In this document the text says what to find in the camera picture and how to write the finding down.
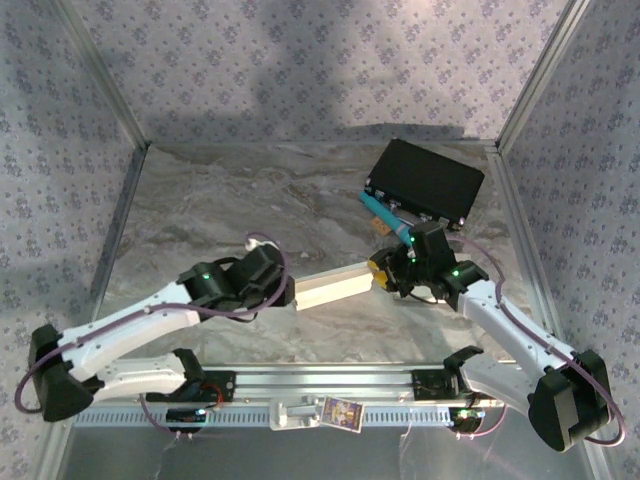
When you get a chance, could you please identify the thin aluminium wall rail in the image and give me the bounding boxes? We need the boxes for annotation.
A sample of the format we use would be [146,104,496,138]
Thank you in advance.
[144,138,501,149]

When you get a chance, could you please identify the colourful printed card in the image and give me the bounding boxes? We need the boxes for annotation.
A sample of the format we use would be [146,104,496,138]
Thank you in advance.
[319,396,366,431]

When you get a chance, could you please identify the grey slotted cable duct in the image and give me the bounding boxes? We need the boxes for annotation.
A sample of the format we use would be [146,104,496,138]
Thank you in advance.
[72,404,456,430]

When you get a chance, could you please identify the small black electronics box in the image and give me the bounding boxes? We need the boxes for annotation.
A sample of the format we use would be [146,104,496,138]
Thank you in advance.
[166,407,207,434]
[448,407,485,434]

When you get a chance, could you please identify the teal plastic tube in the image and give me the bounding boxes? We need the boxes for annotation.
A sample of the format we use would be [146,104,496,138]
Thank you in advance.
[358,192,416,241]

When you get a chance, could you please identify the black hard case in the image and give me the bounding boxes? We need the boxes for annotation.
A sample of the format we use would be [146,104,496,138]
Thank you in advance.
[364,137,486,234]

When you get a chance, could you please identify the aluminium corner post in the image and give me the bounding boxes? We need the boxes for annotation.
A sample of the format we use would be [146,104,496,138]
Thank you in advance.
[494,0,596,151]
[52,0,151,151]

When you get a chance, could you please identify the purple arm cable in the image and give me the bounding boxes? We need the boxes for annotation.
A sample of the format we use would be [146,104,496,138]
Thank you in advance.
[447,235,627,446]
[15,230,291,442]

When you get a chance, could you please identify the aluminium mounting rail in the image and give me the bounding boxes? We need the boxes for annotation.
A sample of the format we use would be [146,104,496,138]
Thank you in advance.
[52,364,599,404]

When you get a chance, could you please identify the aluminium table edge rail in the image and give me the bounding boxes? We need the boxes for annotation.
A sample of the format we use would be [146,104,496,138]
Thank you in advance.
[62,144,151,371]
[487,147,570,362]

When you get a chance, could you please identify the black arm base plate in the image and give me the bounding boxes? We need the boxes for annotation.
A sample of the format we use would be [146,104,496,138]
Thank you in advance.
[410,368,504,401]
[187,369,237,403]

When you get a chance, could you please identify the white plastic bracket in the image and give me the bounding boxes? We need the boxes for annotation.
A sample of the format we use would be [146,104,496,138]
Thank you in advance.
[268,394,324,431]

